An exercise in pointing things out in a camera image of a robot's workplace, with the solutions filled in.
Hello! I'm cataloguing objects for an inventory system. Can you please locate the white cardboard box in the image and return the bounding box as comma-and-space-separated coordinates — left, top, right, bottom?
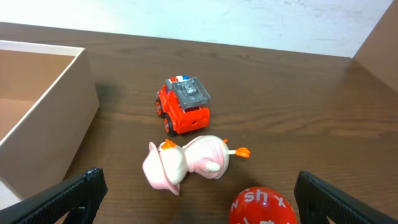
1, 40, 99, 208

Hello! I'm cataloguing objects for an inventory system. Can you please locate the red lettered ball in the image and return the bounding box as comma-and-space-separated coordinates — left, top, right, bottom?
228, 186, 298, 224

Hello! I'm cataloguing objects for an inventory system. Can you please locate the pink white toy duck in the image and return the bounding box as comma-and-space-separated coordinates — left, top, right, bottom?
142, 135, 251, 195

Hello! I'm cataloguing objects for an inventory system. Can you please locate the red toy fire truck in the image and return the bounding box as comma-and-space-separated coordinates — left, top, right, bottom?
155, 75, 211, 136

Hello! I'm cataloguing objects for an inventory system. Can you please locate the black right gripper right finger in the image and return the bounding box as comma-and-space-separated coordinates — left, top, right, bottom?
294, 170, 397, 224

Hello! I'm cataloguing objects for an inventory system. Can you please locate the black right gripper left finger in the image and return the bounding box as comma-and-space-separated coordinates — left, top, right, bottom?
1, 167, 108, 223

